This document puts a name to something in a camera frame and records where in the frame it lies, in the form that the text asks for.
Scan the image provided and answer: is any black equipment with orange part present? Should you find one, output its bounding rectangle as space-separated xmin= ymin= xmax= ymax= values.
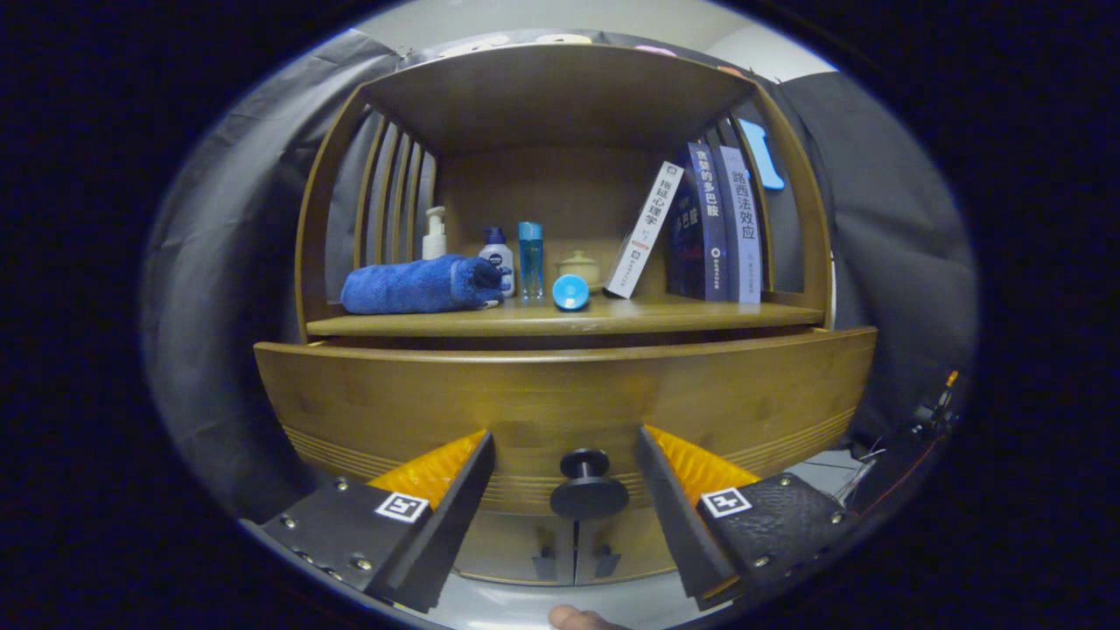
xmin=844 ymin=370 xmax=959 ymax=517

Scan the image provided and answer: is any wooden cabinet door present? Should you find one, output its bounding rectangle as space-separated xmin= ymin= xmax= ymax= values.
xmin=455 ymin=512 xmax=578 ymax=585
xmin=573 ymin=507 xmax=679 ymax=583

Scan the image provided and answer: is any beige lidded teacup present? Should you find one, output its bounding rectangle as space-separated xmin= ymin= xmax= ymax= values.
xmin=556 ymin=250 xmax=603 ymax=294

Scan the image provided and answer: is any wooden countertop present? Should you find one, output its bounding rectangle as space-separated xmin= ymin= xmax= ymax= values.
xmin=306 ymin=293 xmax=825 ymax=340

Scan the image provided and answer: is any clear blue bottle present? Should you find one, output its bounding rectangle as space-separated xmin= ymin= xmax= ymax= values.
xmin=517 ymin=220 xmax=545 ymax=303

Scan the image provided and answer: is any blue tube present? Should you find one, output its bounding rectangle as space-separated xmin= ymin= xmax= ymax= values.
xmin=552 ymin=274 xmax=591 ymax=312

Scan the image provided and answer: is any white bottle with blue cap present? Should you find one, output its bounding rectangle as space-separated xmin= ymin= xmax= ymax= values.
xmin=479 ymin=227 xmax=515 ymax=298

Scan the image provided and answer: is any black drawer knob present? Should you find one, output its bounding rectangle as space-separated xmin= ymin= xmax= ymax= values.
xmin=549 ymin=449 xmax=630 ymax=521

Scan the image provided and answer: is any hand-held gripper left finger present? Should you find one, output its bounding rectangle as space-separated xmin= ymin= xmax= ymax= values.
xmin=241 ymin=430 xmax=497 ymax=615

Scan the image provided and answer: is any dark blue book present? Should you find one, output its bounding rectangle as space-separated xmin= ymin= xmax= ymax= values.
xmin=667 ymin=142 xmax=729 ymax=303

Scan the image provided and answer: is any pale blue book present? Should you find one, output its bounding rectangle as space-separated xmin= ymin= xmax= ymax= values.
xmin=717 ymin=145 xmax=763 ymax=305

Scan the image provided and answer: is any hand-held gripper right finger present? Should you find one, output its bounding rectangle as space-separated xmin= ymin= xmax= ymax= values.
xmin=634 ymin=425 xmax=863 ymax=611

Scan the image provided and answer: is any white book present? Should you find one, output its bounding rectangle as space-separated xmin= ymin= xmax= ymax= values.
xmin=604 ymin=160 xmax=685 ymax=300

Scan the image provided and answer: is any wooden cabinet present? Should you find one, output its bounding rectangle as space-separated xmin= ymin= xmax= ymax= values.
xmin=293 ymin=42 xmax=832 ymax=587

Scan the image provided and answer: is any white pump bottle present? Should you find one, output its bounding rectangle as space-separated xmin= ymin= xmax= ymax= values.
xmin=422 ymin=206 xmax=448 ymax=261

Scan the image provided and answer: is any blue folded towel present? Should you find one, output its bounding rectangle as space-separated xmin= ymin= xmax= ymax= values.
xmin=339 ymin=255 xmax=507 ymax=315

